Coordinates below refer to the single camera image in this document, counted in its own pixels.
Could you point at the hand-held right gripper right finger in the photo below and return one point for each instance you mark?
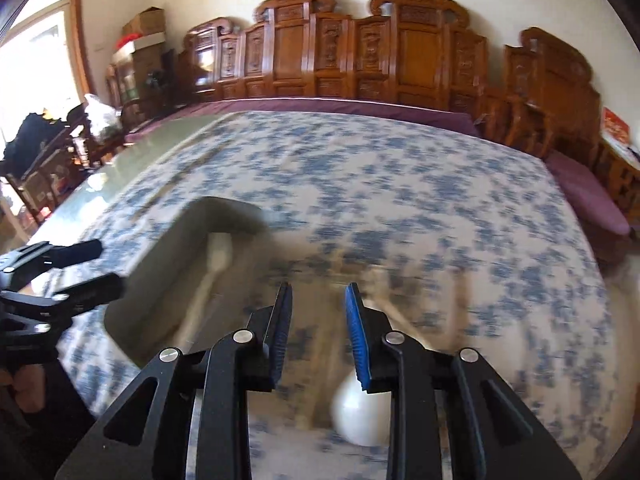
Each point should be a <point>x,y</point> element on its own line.
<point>356,340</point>

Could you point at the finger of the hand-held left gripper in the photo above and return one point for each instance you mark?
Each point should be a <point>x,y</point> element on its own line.
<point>95,292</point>
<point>75,254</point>

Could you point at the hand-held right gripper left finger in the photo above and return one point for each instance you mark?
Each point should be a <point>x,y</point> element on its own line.
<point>280,335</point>

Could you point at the white rectangular organizer box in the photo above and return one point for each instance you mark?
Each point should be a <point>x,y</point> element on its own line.
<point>150,280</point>

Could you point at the white round object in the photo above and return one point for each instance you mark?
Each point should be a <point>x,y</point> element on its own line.
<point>357,420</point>

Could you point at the white ceramic spoon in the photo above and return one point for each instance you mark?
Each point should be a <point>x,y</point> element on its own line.
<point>220,255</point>

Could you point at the person's left hand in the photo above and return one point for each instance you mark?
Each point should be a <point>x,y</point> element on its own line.
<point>27,385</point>

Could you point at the dark wooden chair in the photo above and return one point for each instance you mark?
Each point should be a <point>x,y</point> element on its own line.
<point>45,160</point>

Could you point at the white plastic bag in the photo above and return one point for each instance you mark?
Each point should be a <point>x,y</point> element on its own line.
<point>102,115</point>

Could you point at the blue floral tablecloth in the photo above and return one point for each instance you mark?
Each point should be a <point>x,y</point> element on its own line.
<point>400,185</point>

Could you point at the large brown cardboard box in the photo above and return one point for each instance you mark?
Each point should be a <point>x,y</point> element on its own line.
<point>149,62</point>

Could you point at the white box with red top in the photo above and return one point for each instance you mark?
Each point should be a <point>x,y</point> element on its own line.
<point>140,42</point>

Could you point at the long purple seat cushion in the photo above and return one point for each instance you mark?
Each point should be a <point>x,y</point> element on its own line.
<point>325,107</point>

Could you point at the purple armchair cushion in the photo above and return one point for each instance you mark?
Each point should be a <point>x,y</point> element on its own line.
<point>585,190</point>

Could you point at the long carved wooden bench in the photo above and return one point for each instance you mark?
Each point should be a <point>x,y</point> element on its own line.
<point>295,50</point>

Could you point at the carved wooden armchair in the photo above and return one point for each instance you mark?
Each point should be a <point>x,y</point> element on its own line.
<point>545,80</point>

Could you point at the red calendar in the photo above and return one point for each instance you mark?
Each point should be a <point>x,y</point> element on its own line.
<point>616,126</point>

